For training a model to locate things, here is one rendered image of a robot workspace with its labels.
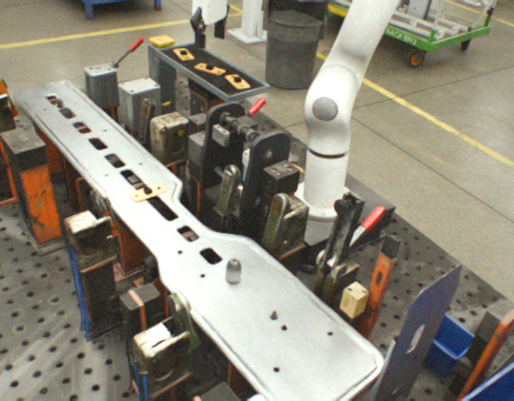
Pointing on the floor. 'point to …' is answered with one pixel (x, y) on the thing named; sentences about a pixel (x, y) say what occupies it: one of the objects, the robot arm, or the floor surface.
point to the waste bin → (292, 40)
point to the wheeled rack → (433, 30)
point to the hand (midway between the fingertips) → (210, 39)
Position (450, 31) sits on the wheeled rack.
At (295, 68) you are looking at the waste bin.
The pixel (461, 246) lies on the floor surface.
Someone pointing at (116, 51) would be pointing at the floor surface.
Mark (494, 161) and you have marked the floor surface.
